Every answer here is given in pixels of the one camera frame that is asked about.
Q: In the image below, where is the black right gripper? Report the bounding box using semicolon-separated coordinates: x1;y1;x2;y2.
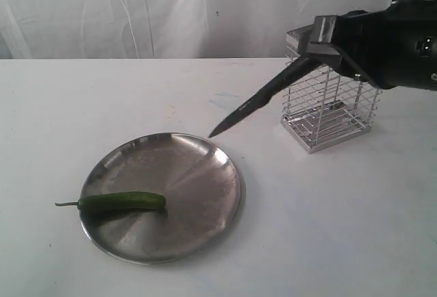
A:
298;10;415;89

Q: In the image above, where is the black handled kitchen knife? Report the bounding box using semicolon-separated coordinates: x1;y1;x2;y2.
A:
208;56;320;138

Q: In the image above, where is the green chili pepper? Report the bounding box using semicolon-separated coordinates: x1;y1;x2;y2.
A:
55;191;167;214

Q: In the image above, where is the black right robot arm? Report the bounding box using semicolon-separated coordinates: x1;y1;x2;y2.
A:
297;0;436;91

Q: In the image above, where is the round stainless steel plate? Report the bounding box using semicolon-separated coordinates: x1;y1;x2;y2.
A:
80;132;245;264

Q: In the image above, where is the metal wire utensil rack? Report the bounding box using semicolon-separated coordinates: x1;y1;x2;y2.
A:
280;25;383;155

